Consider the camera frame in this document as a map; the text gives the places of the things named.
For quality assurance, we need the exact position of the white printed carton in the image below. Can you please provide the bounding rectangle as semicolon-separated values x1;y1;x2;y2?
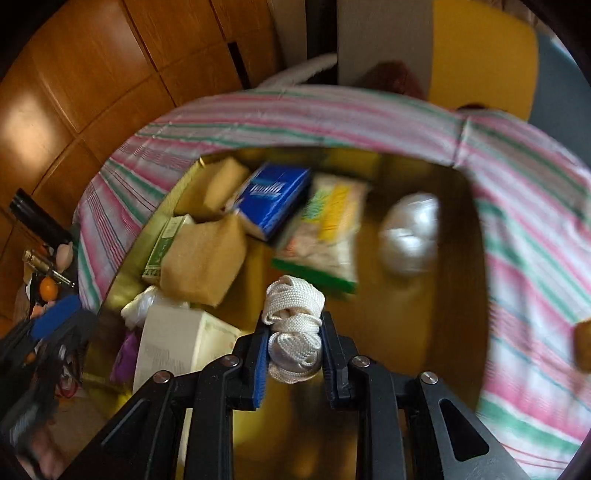
133;304;243;393

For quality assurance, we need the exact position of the white rope bundle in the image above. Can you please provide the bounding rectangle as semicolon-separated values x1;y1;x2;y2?
261;275;326;383

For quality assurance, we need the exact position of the dark red cloth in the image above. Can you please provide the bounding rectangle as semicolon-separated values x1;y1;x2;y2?
360;60;428;100

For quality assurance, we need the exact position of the purple snack packet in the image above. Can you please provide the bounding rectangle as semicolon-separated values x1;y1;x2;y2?
111;330;141;384

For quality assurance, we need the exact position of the blue tissue pack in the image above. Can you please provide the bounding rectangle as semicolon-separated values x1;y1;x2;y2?
233;161;312;243

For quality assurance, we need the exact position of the tan sponge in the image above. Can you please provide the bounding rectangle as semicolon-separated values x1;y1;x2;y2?
203;157;252;215
159;215;247;308

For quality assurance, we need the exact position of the silver ball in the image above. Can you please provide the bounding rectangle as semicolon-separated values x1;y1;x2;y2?
379;191;441;278

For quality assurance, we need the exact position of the green and white carton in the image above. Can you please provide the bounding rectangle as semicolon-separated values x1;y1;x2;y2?
141;215;197;284

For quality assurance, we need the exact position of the black pole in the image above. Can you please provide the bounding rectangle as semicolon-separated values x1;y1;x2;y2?
9;189;75;250

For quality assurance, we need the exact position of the yellow green snack packet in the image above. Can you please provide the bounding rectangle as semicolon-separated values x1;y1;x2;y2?
272;173;370;294

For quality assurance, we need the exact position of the brass metal tool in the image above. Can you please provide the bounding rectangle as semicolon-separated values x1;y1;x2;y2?
23;249;75;289

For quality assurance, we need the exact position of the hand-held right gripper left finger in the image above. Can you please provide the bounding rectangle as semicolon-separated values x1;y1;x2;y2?
60;325;271;480

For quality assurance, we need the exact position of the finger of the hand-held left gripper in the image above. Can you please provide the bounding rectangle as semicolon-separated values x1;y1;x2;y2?
0;295;99;370

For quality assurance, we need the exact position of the gold tin box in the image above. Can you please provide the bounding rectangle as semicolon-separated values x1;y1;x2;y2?
85;148;490;480

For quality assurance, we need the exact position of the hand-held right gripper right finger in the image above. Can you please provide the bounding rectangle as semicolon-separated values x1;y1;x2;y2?
320;312;527;480

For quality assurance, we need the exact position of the pink green striped tablecloth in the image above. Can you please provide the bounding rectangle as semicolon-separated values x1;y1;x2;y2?
74;88;591;476

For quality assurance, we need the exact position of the wooden wardrobe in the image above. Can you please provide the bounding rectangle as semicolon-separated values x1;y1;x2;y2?
0;0;278;324

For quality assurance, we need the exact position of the grey yellow blue sofa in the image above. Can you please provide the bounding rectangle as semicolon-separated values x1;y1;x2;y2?
337;0;591;134

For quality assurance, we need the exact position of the person's left hand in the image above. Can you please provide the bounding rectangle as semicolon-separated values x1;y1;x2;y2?
28;434;66;480

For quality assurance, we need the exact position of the clear plastic bag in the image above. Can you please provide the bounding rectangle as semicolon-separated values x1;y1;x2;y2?
121;285;160;328

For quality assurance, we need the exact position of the pink round toy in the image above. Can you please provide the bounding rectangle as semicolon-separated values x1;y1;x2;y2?
55;242;77;273

